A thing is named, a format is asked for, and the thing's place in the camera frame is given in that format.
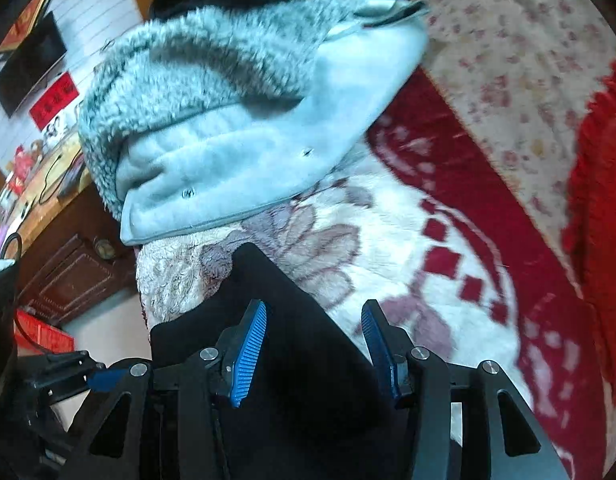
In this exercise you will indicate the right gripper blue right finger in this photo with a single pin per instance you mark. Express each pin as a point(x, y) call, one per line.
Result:
point(389, 347)

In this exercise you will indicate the dark wooden cabinet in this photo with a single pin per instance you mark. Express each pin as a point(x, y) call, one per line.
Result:
point(71, 258)

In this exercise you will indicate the red storage box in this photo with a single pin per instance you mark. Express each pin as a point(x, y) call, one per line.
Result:
point(45, 335)

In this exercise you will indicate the red white plush blanket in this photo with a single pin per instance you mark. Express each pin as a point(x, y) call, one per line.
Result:
point(416, 218)

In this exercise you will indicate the black knit pants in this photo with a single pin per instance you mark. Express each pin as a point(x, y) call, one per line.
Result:
point(314, 410)

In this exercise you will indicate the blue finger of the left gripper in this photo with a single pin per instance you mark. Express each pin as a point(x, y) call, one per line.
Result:
point(105, 380)

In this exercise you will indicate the floral beige bed quilt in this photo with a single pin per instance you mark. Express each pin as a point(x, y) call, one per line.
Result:
point(519, 74)

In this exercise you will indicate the black wall television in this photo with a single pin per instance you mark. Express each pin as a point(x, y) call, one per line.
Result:
point(40, 51)

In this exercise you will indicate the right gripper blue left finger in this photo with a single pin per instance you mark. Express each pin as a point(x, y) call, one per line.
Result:
point(240, 347)

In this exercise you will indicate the red heart ruffled pillow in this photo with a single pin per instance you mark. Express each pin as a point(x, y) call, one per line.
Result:
point(590, 237)

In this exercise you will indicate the light blue fleece jacket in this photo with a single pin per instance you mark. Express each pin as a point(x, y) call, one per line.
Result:
point(224, 111)

